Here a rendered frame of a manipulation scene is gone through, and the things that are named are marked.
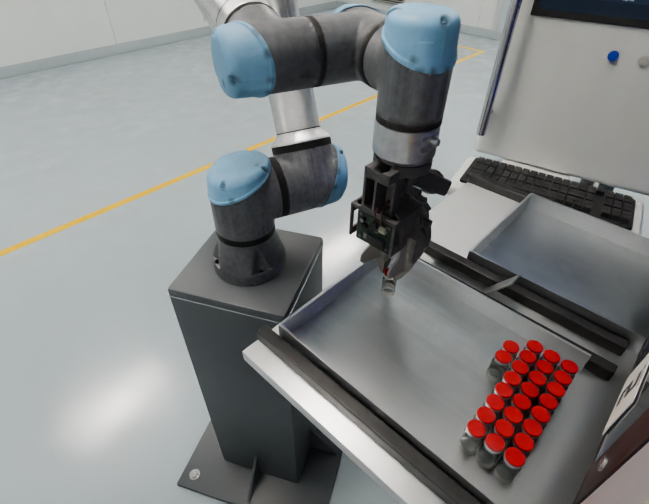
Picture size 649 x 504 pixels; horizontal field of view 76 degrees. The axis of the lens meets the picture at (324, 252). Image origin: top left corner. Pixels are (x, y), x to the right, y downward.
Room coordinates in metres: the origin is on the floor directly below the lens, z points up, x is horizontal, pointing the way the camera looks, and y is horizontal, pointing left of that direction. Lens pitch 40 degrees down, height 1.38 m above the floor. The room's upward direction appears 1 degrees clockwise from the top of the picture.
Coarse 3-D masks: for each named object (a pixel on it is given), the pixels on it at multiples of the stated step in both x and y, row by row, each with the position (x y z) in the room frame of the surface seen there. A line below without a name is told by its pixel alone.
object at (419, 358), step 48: (336, 288) 0.47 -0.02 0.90; (432, 288) 0.49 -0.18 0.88; (288, 336) 0.37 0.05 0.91; (336, 336) 0.39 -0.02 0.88; (384, 336) 0.39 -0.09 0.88; (432, 336) 0.39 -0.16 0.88; (480, 336) 0.40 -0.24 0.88; (528, 336) 0.39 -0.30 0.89; (384, 384) 0.31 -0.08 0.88; (432, 384) 0.31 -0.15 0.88; (480, 384) 0.31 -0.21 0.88; (432, 432) 0.25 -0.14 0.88; (480, 480) 0.19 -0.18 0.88
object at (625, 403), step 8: (648, 360) 0.24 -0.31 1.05; (640, 368) 0.24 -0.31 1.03; (632, 376) 0.24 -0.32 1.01; (640, 376) 0.22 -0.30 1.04; (624, 384) 0.25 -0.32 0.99; (632, 384) 0.23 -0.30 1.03; (640, 384) 0.21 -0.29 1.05; (624, 392) 0.23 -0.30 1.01; (632, 392) 0.21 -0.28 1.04; (624, 400) 0.21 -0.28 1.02; (632, 400) 0.20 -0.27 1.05; (616, 408) 0.21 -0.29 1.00; (624, 408) 0.20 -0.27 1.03; (616, 416) 0.20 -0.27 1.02; (608, 424) 0.20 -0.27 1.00
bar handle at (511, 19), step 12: (516, 0) 1.09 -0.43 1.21; (516, 12) 1.09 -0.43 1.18; (504, 24) 1.10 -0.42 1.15; (504, 36) 1.09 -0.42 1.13; (504, 48) 1.09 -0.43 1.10; (504, 60) 1.09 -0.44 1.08; (492, 72) 1.10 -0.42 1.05; (492, 84) 1.09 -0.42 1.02; (492, 96) 1.08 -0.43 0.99; (492, 108) 1.09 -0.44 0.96; (480, 120) 1.09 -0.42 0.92; (480, 132) 1.09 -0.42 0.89
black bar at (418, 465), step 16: (272, 336) 0.38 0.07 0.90; (288, 352) 0.35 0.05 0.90; (304, 368) 0.32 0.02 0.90; (320, 384) 0.30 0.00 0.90; (336, 384) 0.30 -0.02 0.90; (336, 400) 0.28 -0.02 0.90; (352, 400) 0.28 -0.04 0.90; (352, 416) 0.26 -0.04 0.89; (368, 416) 0.26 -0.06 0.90; (368, 432) 0.24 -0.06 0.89; (384, 432) 0.24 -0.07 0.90; (384, 448) 0.23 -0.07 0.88; (400, 448) 0.22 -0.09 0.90; (416, 464) 0.20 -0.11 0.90; (432, 464) 0.20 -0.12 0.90; (432, 480) 0.19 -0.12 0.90; (448, 480) 0.19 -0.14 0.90; (448, 496) 0.17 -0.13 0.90; (464, 496) 0.17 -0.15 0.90
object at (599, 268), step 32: (512, 224) 0.68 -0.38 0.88; (544, 224) 0.68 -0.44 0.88; (576, 224) 0.67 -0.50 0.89; (608, 224) 0.64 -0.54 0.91; (480, 256) 0.54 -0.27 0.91; (512, 256) 0.58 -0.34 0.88; (544, 256) 0.58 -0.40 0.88; (576, 256) 0.58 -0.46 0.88; (608, 256) 0.58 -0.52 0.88; (640, 256) 0.58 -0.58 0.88; (544, 288) 0.47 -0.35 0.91; (576, 288) 0.50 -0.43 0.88; (608, 288) 0.50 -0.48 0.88; (640, 288) 0.50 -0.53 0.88; (608, 320) 0.40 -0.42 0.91; (640, 320) 0.43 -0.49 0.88
